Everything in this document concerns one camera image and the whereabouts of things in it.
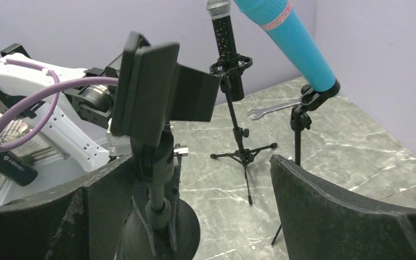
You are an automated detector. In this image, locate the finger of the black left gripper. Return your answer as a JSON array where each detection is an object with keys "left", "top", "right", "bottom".
[
  {"left": 167, "top": 158, "right": 182, "bottom": 251},
  {"left": 132, "top": 186, "right": 158, "bottom": 256}
]

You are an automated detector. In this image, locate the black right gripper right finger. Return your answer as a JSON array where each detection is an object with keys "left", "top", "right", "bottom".
[{"left": 270, "top": 154, "right": 416, "bottom": 260}]

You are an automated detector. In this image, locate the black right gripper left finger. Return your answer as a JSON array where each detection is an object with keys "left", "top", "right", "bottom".
[{"left": 0, "top": 156, "right": 135, "bottom": 259}]

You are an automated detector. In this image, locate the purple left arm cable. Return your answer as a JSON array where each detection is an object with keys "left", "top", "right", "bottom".
[{"left": 0, "top": 54, "right": 120, "bottom": 153}]

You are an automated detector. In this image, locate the black round base mic stand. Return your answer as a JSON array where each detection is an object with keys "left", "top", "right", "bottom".
[{"left": 109, "top": 30, "right": 221, "bottom": 260}]

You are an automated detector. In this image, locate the black tripod stand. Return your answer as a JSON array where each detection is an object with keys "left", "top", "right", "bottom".
[
  {"left": 290, "top": 84, "right": 340, "bottom": 167},
  {"left": 210, "top": 54, "right": 277, "bottom": 205}
]

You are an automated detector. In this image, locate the black tripod stand left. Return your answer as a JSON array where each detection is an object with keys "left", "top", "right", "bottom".
[{"left": 210, "top": 54, "right": 277, "bottom": 205}]

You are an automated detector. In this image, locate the cyan microphone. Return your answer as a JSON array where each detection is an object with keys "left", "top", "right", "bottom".
[{"left": 235, "top": 0, "right": 340, "bottom": 97}]

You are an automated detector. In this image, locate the black tripod stand centre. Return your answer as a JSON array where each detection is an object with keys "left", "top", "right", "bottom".
[{"left": 290, "top": 84, "right": 340, "bottom": 167}]

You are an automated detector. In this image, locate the black microphone silver grille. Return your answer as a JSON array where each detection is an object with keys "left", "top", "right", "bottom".
[{"left": 206, "top": 0, "right": 244, "bottom": 101}]

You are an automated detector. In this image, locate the silver open-end wrench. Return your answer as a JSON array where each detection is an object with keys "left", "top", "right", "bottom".
[{"left": 246, "top": 99, "right": 301, "bottom": 120}]

